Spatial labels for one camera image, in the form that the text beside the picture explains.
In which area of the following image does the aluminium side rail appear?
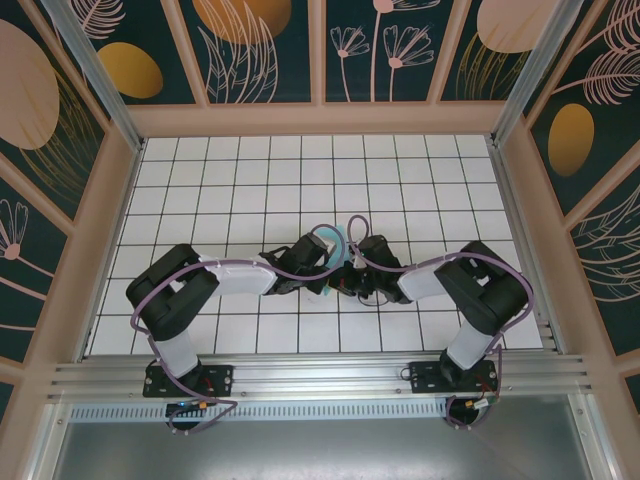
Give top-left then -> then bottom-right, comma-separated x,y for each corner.
487,133 -> 560,354
74,137 -> 147,364

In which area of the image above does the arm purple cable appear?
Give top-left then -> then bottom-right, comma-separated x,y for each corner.
130,223 -> 347,436
348,214 -> 535,432

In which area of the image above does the slotted grey cable duct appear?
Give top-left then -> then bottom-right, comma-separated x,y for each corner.
68,403 -> 454,422

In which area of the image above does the long aluminium mounting rail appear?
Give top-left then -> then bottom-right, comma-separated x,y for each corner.
47,354 -> 596,401

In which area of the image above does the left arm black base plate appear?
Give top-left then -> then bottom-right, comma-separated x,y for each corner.
143,364 -> 235,399

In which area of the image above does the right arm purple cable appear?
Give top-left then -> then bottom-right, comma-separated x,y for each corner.
348,214 -> 535,432

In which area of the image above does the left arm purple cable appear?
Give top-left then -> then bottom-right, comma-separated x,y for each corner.
130,223 -> 347,436

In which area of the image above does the aluminium frame post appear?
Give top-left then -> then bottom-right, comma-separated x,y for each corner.
489,0 -> 599,146
42,0 -> 146,154

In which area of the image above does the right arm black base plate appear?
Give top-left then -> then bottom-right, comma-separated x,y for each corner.
409,360 -> 500,395

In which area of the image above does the grey metal sheet panel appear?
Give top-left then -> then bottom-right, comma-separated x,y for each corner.
52,422 -> 591,480

